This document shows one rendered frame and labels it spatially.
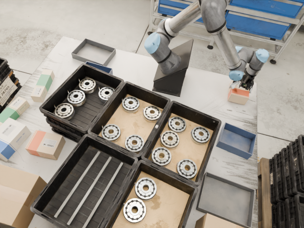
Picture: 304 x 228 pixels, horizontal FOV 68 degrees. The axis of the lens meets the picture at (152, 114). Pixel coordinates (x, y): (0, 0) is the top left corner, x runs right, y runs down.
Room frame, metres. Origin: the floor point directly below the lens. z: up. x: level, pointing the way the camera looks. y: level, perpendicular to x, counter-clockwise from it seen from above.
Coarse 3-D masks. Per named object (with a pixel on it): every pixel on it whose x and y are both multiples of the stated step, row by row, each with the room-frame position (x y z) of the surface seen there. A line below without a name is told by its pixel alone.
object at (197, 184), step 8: (200, 112) 0.74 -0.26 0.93; (216, 120) 0.70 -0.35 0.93; (152, 136) 0.55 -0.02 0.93; (216, 136) 0.60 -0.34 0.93; (144, 152) 0.46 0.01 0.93; (208, 152) 0.50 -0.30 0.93; (144, 160) 0.42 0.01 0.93; (208, 160) 0.46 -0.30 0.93; (160, 168) 0.39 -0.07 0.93; (184, 176) 0.36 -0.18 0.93; (200, 176) 0.37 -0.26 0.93
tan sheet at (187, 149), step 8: (192, 128) 0.69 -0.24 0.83; (184, 136) 0.63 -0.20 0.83; (160, 144) 0.56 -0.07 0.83; (184, 144) 0.58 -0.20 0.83; (192, 144) 0.59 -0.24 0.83; (208, 144) 0.60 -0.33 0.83; (176, 152) 0.53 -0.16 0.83; (184, 152) 0.53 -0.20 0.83; (192, 152) 0.54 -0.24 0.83; (200, 152) 0.54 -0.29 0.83; (176, 160) 0.48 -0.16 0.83; (192, 160) 0.49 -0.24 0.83; (200, 160) 0.50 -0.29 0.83; (168, 168) 0.43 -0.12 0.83
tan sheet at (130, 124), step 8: (120, 104) 0.79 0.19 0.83; (144, 104) 0.81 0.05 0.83; (120, 112) 0.73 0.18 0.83; (136, 112) 0.75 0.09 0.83; (112, 120) 0.67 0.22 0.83; (120, 120) 0.68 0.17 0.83; (128, 120) 0.69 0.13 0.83; (136, 120) 0.69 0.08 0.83; (144, 120) 0.70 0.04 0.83; (120, 128) 0.63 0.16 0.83; (128, 128) 0.63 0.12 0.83; (136, 128) 0.64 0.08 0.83; (144, 128) 0.65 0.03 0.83; (152, 128) 0.65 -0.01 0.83; (144, 136) 0.60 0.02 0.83; (120, 144) 0.53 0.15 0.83
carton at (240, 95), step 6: (240, 84) 1.13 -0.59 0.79; (228, 90) 1.12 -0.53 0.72; (234, 90) 1.06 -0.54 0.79; (240, 90) 1.07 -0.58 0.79; (246, 90) 1.08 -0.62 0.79; (228, 96) 1.05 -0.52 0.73; (234, 96) 1.02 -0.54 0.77; (240, 96) 1.02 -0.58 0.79; (246, 96) 1.02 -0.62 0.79; (234, 102) 1.02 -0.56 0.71; (240, 102) 1.02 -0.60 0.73; (246, 102) 1.01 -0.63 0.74
